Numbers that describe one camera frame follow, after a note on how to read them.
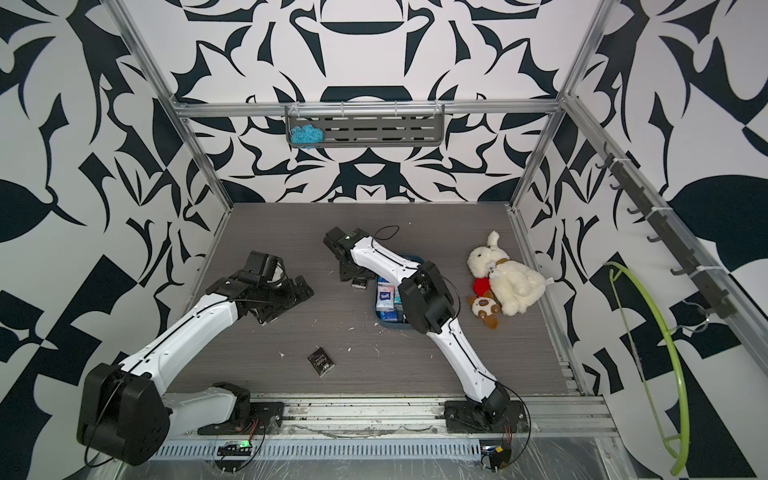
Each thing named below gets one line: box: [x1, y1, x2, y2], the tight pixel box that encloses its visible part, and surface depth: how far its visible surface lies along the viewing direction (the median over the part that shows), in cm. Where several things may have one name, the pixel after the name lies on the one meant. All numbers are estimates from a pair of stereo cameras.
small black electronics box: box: [217, 440, 253, 457], surface depth 74 cm
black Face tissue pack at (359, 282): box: [351, 276, 368, 290], surface depth 98 cm
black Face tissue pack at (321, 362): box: [307, 346, 335, 378], surface depth 83 cm
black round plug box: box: [482, 445, 512, 471], surface depth 73 cm
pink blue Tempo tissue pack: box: [376, 284, 395, 311], surface depth 91 cm
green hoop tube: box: [603, 261, 690, 475], surface depth 51 cm
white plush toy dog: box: [467, 230, 554, 316], surface depth 92 cm
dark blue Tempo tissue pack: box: [379, 310, 399, 321], surface depth 90 cm
